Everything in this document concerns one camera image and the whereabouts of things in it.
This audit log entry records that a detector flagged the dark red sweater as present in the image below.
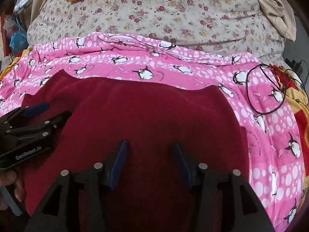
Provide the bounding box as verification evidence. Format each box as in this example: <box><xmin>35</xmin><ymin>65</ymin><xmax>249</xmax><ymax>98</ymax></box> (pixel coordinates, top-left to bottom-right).
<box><xmin>22</xmin><ymin>71</ymin><xmax>249</xmax><ymax>231</ymax></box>

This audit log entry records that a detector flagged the person's left hand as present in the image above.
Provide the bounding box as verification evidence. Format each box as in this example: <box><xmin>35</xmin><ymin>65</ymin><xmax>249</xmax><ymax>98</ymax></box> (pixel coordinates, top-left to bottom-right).
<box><xmin>0</xmin><ymin>171</ymin><xmax>26</xmax><ymax>202</ymax></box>

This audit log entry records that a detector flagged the pink penguin blanket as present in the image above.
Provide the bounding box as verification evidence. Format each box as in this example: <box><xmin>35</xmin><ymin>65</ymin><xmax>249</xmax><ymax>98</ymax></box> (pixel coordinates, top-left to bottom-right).
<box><xmin>1</xmin><ymin>32</ymin><xmax>305</xmax><ymax>231</ymax></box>

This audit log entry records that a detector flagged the blue plastic bag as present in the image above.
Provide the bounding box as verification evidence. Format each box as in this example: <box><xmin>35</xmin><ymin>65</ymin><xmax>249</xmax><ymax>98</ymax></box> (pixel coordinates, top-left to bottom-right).
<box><xmin>9</xmin><ymin>17</ymin><xmax>29</xmax><ymax>56</ymax></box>

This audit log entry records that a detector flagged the yellow red cartoon blanket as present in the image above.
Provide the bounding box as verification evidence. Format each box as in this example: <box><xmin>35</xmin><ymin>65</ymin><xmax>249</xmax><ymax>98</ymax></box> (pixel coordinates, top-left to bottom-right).
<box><xmin>270</xmin><ymin>64</ymin><xmax>308</xmax><ymax>198</ymax></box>

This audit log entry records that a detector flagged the black charger plug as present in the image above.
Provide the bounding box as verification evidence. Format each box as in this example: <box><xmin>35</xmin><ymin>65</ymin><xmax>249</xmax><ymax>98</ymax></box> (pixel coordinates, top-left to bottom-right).
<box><xmin>285</xmin><ymin>58</ymin><xmax>303</xmax><ymax>77</ymax></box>

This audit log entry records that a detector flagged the floral quilt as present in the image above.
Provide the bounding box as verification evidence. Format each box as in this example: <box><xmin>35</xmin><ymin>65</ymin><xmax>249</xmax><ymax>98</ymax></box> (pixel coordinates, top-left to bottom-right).
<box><xmin>27</xmin><ymin>0</ymin><xmax>285</xmax><ymax>58</ymax></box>

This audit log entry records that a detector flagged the beige curtain right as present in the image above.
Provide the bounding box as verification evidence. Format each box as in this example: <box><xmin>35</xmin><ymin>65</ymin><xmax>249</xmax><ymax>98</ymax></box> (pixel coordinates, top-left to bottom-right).
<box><xmin>258</xmin><ymin>0</ymin><xmax>297</xmax><ymax>42</ymax></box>

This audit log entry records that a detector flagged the black cable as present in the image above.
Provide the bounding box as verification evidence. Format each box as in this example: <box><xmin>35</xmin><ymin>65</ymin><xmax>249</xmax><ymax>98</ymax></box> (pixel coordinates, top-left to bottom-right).
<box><xmin>245</xmin><ymin>59</ymin><xmax>309</xmax><ymax>115</ymax></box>

